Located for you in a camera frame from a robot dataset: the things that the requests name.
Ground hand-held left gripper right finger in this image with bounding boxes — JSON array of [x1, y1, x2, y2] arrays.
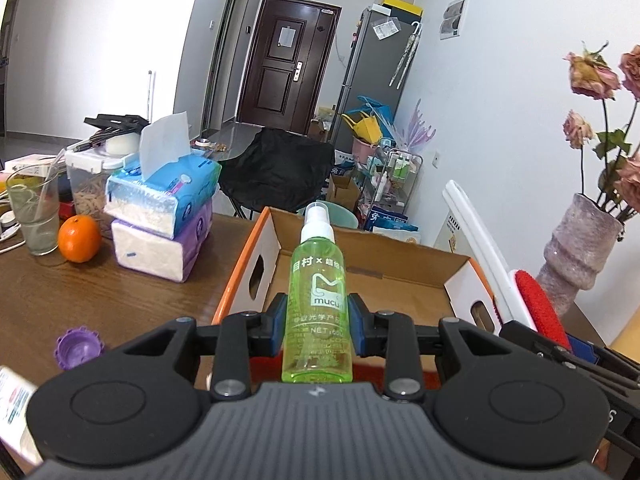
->
[[347, 294, 526, 403]]

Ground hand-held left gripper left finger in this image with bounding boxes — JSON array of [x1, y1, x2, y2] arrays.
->
[[107, 294, 288, 403]]

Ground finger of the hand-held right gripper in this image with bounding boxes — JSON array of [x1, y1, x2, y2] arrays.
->
[[500, 320, 640, 391]]

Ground green spray bottle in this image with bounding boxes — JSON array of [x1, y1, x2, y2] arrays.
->
[[281, 201, 354, 385]]

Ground orange and white cardboard box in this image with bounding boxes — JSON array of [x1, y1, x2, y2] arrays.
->
[[212, 206, 503, 376]]

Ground white lint brush red pad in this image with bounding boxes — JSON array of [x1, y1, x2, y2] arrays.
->
[[442, 180, 573, 351]]

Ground purple ridged bottle cap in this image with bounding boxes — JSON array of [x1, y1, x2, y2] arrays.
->
[[55, 326, 107, 372]]

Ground grey textured vase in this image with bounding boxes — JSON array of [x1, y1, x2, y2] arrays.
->
[[536, 193, 626, 317]]

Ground blue and white package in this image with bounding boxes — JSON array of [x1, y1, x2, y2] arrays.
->
[[365, 205, 410, 232]]

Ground teal plastic bucket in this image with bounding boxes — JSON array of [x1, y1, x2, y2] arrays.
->
[[297, 200, 358, 231]]

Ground brown cardboard box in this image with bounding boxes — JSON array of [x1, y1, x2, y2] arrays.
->
[[327, 174, 362, 211]]

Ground purple tissue pack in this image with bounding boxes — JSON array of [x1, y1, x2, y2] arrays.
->
[[110, 200, 213, 283]]

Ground black folding chair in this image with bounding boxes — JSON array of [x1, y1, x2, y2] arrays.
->
[[218, 127, 335, 221]]

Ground blue tissue pack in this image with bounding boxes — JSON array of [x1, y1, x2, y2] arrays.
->
[[104, 110, 222, 240]]

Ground pink plastic bucket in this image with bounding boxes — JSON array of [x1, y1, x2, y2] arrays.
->
[[352, 135, 382, 162]]

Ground yellow plastic bag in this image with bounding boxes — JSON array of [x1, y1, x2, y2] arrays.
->
[[341, 112, 383, 146]]

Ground purple plastic hangers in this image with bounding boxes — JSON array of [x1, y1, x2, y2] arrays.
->
[[395, 100, 437, 151]]

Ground orange fruit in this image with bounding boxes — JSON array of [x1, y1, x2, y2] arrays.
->
[[57, 215, 102, 264]]

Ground clear food container white lid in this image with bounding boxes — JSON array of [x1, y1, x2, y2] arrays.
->
[[65, 147, 136, 233]]

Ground white round tub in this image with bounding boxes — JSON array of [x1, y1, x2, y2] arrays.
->
[[104, 132, 142, 157]]

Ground dark brown door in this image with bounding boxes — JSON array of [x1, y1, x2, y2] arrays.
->
[[236, 0, 342, 136]]

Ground grey refrigerator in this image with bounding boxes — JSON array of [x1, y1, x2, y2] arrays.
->
[[331, 7, 423, 153]]

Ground clear drinking glass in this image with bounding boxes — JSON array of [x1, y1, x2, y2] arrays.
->
[[6, 164, 62, 257]]

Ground clear drinking straw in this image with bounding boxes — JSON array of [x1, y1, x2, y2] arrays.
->
[[34, 147, 68, 223]]

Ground white folded umbrella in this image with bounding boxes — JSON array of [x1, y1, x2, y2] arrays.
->
[[389, 21, 422, 90]]

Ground dried pink roses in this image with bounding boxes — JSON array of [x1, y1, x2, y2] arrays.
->
[[563, 42, 640, 223]]

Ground white flat box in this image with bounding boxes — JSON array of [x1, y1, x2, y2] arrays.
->
[[4, 154, 67, 174]]

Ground yellow and blue box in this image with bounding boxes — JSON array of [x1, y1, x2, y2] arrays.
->
[[381, 0, 424, 16]]

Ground wire storage rack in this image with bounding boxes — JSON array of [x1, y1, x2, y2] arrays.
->
[[357, 147, 423, 221]]

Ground white cable bundle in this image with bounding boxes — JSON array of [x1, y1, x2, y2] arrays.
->
[[0, 207, 27, 255]]

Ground white wall panel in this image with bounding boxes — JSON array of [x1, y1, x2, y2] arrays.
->
[[438, 0, 470, 41]]

